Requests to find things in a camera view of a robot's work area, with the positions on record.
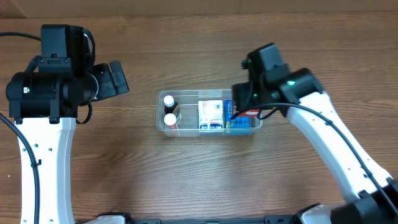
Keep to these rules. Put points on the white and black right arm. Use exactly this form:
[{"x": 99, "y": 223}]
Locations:
[{"x": 369, "y": 191}]

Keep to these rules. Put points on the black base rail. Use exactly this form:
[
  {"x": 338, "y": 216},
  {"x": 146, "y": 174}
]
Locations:
[{"x": 126, "y": 218}]

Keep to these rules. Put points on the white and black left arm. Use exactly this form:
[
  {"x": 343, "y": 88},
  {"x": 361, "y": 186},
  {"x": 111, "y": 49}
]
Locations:
[{"x": 44, "y": 101}]

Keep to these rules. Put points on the white and blue plaster box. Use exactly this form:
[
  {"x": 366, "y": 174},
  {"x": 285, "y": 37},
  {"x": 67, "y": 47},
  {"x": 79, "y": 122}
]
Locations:
[{"x": 210, "y": 114}]

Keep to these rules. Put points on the dark bottle with white cap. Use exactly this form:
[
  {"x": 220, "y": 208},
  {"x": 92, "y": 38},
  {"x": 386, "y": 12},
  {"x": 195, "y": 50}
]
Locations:
[{"x": 171, "y": 106}]

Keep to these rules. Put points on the red Panadol box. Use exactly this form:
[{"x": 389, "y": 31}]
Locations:
[{"x": 250, "y": 113}]

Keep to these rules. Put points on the blue lozenge box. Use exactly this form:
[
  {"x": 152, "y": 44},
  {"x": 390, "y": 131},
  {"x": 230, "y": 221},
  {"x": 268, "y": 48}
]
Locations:
[{"x": 237, "y": 126}]

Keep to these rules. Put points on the clear plastic container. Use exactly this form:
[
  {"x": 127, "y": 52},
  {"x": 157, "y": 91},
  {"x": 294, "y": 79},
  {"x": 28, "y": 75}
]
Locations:
[{"x": 187, "y": 121}]

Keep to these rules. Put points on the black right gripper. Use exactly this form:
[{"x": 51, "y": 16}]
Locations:
[{"x": 241, "y": 99}]

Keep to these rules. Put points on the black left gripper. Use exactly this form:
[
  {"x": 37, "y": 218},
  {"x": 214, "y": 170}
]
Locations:
[{"x": 104, "y": 82}]

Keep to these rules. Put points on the orange tube with white cap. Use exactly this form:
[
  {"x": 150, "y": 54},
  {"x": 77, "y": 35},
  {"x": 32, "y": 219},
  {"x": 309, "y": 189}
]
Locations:
[{"x": 170, "y": 121}]

